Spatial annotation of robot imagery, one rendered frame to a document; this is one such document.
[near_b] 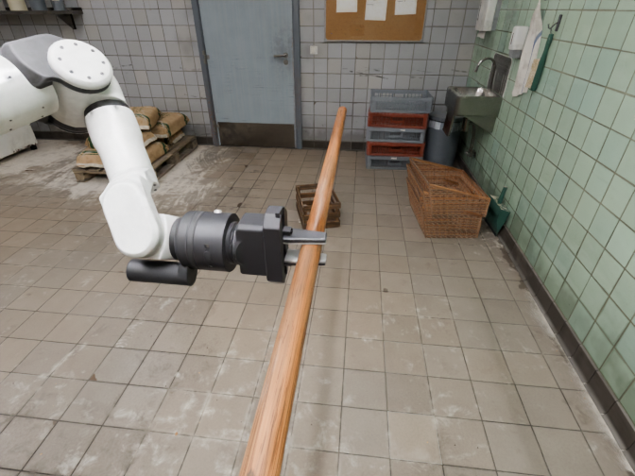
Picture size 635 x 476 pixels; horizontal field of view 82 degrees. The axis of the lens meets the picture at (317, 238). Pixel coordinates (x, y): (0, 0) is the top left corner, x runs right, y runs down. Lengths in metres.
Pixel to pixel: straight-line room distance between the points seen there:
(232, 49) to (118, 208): 4.13
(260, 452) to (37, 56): 0.57
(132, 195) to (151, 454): 1.37
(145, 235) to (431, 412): 1.52
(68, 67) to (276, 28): 3.92
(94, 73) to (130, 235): 0.24
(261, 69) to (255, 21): 0.47
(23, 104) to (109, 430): 1.51
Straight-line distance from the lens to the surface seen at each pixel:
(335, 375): 1.87
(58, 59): 0.65
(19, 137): 5.65
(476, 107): 3.45
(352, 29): 4.40
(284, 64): 4.50
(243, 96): 4.68
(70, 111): 0.69
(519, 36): 3.25
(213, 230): 0.52
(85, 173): 4.38
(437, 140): 4.12
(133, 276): 0.60
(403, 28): 4.42
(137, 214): 0.56
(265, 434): 0.32
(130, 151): 0.62
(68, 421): 2.03
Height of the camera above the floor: 1.49
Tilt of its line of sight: 32 degrees down
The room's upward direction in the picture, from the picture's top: straight up
